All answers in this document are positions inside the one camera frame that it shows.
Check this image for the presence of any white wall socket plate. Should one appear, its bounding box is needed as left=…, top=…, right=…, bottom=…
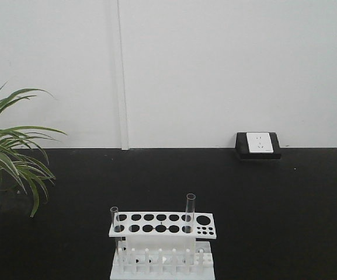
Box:
left=246, top=132, right=273, bottom=153

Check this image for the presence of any black socket base box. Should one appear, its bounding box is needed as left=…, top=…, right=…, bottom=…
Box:
left=235, top=132, right=282, bottom=160

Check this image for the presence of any white wall conduit strip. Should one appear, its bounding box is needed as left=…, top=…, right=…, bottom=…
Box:
left=116, top=0, right=130, bottom=151

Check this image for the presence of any short clear test tube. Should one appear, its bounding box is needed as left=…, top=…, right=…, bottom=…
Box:
left=110, top=206, right=122, bottom=251

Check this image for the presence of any white test tube rack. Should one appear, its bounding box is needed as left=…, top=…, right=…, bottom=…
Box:
left=109, top=212, right=217, bottom=279

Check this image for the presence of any tall clear test tube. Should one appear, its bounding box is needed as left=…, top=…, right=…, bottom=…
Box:
left=183, top=193, right=196, bottom=233

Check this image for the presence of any green spider plant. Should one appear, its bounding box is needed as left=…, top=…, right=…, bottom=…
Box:
left=0, top=88, right=63, bottom=217

